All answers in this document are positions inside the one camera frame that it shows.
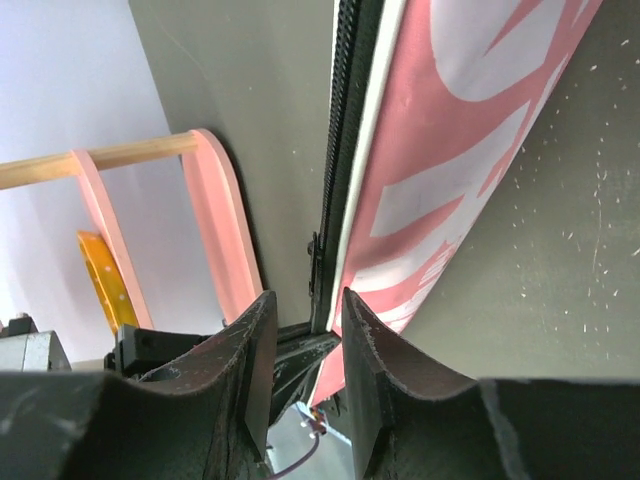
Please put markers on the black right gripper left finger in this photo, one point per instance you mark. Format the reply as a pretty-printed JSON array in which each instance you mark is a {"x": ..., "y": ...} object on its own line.
[{"x": 204, "y": 415}]

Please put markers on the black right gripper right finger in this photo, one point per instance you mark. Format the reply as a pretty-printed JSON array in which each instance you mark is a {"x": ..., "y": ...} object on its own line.
[{"x": 412, "y": 417}]

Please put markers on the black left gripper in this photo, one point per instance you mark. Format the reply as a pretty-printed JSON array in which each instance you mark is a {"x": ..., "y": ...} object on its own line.
[{"x": 299, "y": 355}]

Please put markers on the pink racket cover bag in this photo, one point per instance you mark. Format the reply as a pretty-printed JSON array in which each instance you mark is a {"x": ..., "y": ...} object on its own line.
[{"x": 453, "y": 90}]

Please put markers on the pink wooden shelf stand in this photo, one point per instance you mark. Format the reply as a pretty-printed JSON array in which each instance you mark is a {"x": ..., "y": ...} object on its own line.
[{"x": 171, "y": 213}]

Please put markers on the yellow plastic plate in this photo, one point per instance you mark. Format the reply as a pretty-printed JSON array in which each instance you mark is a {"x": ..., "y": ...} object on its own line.
[{"x": 107, "y": 281}]

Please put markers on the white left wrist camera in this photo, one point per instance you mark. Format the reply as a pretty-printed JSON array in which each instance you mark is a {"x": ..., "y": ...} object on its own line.
[{"x": 24, "y": 348}]

